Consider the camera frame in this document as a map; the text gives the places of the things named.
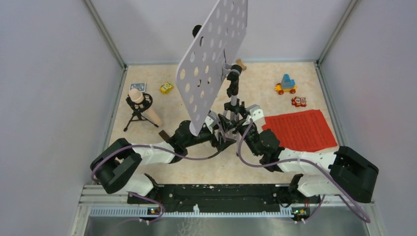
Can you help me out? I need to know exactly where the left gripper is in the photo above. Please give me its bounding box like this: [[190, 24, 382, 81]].
[[185, 122, 236, 152]]

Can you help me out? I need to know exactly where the silver music stand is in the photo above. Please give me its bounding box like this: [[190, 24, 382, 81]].
[[176, 0, 248, 136]]

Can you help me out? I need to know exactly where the red sheet music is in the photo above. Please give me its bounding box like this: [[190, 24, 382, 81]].
[[262, 110, 337, 152]]

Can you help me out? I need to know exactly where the toy microphone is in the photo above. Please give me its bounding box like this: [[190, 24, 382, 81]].
[[123, 88, 163, 132]]

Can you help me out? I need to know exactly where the black microphone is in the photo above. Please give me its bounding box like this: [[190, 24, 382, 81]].
[[192, 25, 202, 38]]

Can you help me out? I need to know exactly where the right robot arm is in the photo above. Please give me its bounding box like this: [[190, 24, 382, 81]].
[[218, 115, 379, 204]]

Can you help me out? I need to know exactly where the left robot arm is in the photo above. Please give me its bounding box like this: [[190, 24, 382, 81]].
[[90, 120, 236, 203]]

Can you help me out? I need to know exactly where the dark brown block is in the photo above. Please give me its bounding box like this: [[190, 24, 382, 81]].
[[158, 130, 170, 141]]

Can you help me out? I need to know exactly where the upright wooden block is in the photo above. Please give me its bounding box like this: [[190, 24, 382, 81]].
[[236, 58, 247, 71]]

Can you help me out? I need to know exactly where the yellow toy car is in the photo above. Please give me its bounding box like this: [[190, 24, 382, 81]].
[[274, 74, 297, 95]]

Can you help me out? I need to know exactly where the yellow toy block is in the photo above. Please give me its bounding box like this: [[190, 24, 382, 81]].
[[159, 82, 174, 94]]

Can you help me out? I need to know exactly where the red owl toy block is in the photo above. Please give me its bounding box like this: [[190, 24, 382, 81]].
[[291, 96, 307, 107]]

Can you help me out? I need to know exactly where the blue playing card box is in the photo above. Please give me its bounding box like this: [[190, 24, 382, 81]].
[[129, 82, 147, 92]]

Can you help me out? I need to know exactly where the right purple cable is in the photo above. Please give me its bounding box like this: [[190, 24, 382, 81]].
[[237, 118, 371, 224]]

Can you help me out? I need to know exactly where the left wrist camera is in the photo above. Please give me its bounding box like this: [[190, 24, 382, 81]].
[[205, 111, 218, 132]]

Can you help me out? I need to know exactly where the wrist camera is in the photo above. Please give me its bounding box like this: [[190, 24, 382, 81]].
[[205, 111, 218, 132], [246, 104, 264, 122]]

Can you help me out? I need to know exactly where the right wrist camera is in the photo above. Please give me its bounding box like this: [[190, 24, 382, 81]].
[[246, 104, 264, 122]]

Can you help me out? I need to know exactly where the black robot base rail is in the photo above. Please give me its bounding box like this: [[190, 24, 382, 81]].
[[127, 184, 322, 214]]

